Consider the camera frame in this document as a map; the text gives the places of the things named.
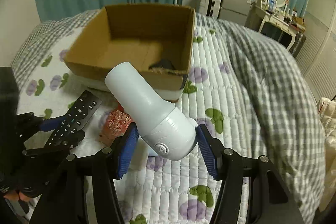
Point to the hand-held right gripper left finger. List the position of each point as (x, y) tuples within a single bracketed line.
[(128, 151)]

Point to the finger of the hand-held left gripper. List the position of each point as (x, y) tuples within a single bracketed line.
[(52, 123), (69, 138)]

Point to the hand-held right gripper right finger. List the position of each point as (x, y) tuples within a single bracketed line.
[(207, 153)]

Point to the black remote control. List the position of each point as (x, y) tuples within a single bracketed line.
[(78, 111)]

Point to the white cylindrical handheld appliance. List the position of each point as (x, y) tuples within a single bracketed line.
[(147, 108)]

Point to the brown cardboard box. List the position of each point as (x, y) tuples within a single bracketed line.
[(92, 56)]

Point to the person's left hand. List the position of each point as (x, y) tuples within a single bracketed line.
[(15, 193)]

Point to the red patterned small object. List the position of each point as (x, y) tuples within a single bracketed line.
[(116, 121)]

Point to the white floral quilt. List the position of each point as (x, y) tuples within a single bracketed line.
[(210, 77)]

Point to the grey checked blanket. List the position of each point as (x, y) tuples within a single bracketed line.
[(275, 95)]

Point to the dark object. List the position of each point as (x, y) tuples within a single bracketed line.
[(163, 64)]

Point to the cream knitted cloth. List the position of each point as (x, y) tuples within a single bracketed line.
[(329, 134)]

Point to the dark suitcase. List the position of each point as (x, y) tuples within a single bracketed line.
[(298, 44)]

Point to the silver mini fridge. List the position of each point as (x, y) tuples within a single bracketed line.
[(235, 5)]

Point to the white dressing table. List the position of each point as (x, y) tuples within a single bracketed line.
[(278, 19)]

